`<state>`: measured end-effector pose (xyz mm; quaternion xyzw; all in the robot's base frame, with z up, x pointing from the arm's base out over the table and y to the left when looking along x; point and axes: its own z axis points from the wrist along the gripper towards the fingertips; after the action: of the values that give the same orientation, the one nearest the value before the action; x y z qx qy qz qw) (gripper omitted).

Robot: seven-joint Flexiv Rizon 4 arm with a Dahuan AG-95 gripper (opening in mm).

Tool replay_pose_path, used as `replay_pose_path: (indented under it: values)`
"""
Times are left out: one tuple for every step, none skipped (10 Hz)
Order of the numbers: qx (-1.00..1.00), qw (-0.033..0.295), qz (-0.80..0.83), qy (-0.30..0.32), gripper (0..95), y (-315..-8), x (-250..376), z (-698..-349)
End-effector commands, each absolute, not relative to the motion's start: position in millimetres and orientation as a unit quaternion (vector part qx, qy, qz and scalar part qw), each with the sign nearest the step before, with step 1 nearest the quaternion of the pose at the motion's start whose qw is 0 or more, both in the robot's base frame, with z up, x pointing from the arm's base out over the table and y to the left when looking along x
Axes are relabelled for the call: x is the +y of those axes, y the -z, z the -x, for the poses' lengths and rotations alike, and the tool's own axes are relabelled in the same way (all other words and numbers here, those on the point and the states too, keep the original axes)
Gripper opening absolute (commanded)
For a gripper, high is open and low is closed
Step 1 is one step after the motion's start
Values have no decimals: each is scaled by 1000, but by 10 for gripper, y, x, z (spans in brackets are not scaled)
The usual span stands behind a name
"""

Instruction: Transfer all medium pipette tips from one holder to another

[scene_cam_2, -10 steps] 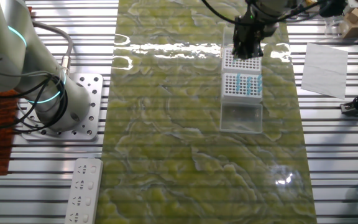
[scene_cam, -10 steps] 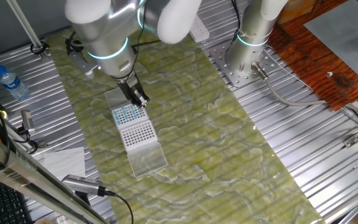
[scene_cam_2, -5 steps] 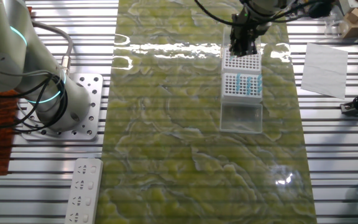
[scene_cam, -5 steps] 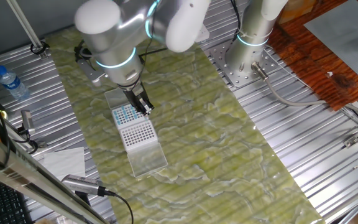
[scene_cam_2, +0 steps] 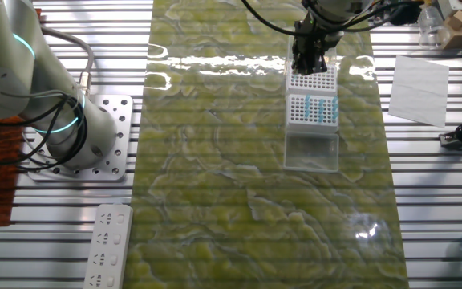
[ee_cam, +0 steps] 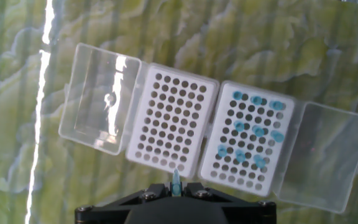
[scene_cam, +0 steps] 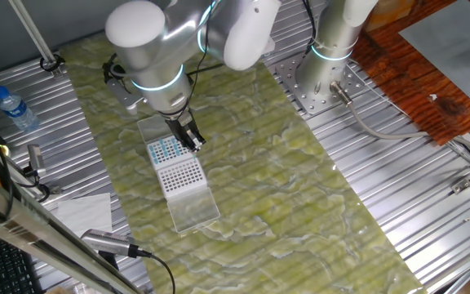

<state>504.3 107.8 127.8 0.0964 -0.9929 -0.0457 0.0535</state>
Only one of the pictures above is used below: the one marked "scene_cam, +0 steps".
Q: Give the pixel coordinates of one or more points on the reddish brown board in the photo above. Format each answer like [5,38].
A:
[402,102]

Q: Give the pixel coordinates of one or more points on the green marble pattern mat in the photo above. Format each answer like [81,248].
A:
[259,183]

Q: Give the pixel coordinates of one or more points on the silver camera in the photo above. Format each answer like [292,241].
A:
[104,241]

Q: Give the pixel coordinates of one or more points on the aluminium frame bar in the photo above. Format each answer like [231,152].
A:
[14,220]

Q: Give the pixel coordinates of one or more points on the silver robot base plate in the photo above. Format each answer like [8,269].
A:
[306,100]

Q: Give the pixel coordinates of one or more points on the grey pad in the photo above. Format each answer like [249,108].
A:
[443,41]

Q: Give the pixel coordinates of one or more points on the white paper sheet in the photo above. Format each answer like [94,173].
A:
[84,214]

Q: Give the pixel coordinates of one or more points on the black camera clamp mount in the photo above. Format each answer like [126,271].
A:
[39,185]

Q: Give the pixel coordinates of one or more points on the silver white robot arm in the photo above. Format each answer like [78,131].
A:
[145,41]

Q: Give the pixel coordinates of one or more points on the grey camera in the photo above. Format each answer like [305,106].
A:
[36,159]

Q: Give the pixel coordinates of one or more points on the far white pipette tip box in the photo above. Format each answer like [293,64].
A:
[194,210]

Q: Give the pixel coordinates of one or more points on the aluminium pole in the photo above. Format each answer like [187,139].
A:
[35,34]

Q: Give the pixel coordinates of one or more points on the clear water bottle blue cap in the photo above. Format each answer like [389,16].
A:
[16,110]

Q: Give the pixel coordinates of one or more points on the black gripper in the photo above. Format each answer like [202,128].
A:
[182,124]

